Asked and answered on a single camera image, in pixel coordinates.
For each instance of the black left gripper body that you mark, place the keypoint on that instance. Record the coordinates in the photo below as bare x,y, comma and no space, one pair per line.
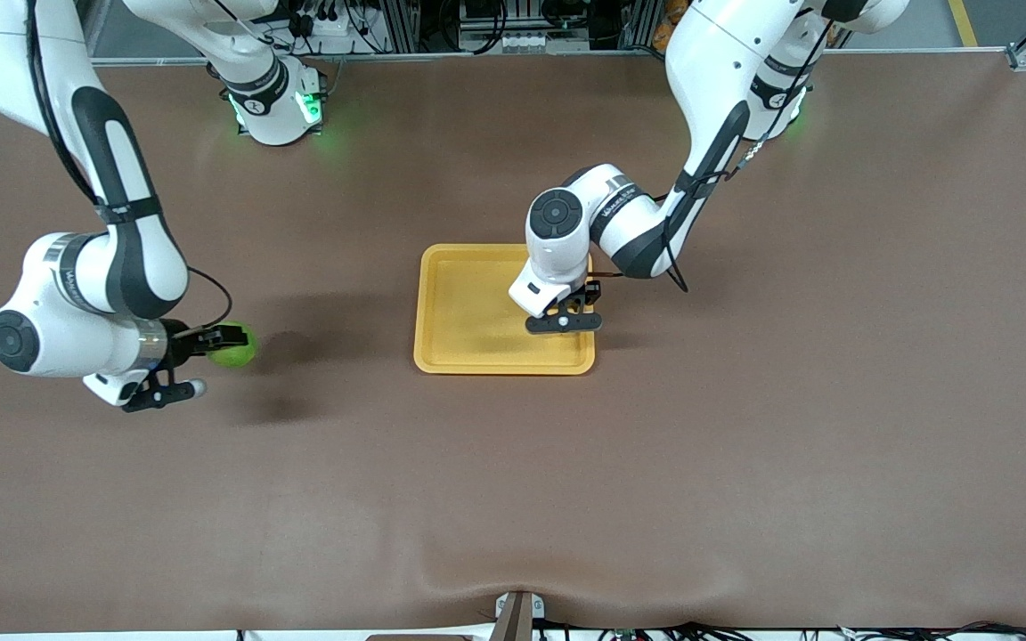
586,293

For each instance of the aluminium table rear rail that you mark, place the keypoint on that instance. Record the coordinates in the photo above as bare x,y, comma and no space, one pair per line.
477,56

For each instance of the brown table mat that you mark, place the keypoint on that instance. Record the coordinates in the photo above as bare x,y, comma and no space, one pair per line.
513,490

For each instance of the yellow plastic tray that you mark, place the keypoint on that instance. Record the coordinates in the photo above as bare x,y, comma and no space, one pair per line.
468,312

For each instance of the green apple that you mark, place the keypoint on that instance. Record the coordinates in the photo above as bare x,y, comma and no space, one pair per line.
237,356

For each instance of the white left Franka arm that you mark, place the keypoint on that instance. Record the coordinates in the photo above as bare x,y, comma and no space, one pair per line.
718,53

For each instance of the bag of orange buns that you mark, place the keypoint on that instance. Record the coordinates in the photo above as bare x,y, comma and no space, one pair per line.
666,27

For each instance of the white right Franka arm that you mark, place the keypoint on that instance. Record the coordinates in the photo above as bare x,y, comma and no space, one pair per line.
59,338

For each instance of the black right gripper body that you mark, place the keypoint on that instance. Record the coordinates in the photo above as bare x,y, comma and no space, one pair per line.
182,343

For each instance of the aluminium profile post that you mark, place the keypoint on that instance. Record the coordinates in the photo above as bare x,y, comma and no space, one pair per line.
636,22
397,22

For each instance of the white power strip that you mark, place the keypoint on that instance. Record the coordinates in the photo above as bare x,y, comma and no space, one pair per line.
326,20

